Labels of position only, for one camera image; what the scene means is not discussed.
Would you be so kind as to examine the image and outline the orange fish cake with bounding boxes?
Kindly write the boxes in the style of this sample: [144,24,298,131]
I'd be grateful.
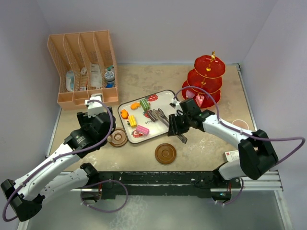
[130,102,141,110]
[120,109,129,119]

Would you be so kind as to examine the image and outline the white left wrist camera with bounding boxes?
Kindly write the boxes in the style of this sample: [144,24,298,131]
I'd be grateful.
[84,94,104,118]

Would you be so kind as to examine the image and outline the small boxed packets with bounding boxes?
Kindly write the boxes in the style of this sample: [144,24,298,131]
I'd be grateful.
[79,67,88,91]

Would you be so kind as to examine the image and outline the white red card box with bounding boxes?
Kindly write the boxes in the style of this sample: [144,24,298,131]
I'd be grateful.
[224,150,239,162]

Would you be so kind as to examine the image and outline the metal serving tongs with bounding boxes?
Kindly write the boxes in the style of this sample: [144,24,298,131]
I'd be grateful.
[152,108,188,144]

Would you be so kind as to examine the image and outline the pink desk organizer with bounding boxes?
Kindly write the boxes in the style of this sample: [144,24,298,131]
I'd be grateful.
[47,30,119,110]

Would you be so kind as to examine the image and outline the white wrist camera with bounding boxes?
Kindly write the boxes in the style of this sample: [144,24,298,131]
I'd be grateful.
[169,100,184,116]
[84,94,104,118]

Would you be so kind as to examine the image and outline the blue white round tin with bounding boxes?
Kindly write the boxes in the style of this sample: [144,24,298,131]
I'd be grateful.
[104,70,115,82]

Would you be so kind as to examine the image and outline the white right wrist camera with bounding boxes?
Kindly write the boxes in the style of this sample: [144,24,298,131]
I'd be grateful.
[169,100,184,116]

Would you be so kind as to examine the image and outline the coral toy cake slice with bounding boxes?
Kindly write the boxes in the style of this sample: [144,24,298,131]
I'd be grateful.
[195,94,205,108]

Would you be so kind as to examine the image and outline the green toy cake slice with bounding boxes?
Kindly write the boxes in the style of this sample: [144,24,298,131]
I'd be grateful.
[140,98,150,112]

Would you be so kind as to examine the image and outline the pink toy cake slice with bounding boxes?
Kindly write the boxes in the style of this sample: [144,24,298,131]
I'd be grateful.
[136,125,150,136]

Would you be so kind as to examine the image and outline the yellow toy cake slice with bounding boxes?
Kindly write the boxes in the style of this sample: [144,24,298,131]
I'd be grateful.
[128,115,137,128]

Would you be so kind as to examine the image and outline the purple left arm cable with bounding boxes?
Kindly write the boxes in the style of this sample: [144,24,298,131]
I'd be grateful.
[1,99,114,222]

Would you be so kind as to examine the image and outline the brown coaster centre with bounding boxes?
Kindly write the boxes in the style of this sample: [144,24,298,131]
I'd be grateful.
[155,143,177,165]

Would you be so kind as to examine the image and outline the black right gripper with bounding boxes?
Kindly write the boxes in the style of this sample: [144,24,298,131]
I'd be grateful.
[168,112,191,137]

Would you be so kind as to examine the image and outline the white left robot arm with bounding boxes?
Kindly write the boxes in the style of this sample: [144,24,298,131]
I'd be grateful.
[0,105,116,222]

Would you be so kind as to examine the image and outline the clear plastic cup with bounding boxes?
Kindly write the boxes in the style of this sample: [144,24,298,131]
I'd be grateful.
[232,119,249,130]

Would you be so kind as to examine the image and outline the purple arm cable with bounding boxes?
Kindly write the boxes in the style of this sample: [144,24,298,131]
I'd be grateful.
[173,86,307,166]
[1,99,114,222]

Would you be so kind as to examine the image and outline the brown toy cake slice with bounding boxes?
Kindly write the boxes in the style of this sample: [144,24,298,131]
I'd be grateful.
[146,110,157,122]

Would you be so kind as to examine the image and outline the orange fish cake left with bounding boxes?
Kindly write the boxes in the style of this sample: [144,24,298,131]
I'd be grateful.
[120,109,129,119]

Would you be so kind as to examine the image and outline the white sachet packet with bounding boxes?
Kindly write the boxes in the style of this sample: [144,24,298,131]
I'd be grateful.
[90,64,102,89]

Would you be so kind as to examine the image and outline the blue white pouch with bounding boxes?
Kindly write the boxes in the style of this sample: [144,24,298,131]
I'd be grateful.
[66,70,74,92]

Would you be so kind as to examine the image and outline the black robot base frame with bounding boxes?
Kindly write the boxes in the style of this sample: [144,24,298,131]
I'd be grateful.
[80,163,241,201]

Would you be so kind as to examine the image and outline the brown coaster by mug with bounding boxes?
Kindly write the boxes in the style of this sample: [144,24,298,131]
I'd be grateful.
[107,127,128,147]

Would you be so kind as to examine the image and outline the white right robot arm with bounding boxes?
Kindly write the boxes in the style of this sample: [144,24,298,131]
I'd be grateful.
[167,99,278,187]

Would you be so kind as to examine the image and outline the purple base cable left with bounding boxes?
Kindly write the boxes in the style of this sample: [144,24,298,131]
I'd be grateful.
[80,178,130,213]

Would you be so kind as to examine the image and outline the white strawberry tray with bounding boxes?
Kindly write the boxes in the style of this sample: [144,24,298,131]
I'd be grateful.
[118,90,175,144]

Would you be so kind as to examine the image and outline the red three-tier stand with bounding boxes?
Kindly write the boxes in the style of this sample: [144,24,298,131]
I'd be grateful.
[181,51,226,109]

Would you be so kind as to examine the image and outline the purple fuzzy sweet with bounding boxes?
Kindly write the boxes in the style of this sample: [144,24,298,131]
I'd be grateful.
[186,90,195,98]

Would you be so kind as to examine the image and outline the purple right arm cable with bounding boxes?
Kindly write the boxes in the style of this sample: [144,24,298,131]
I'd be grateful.
[173,86,307,166]

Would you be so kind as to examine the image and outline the orange fish cake upper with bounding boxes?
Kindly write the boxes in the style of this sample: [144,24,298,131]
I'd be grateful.
[130,102,141,110]

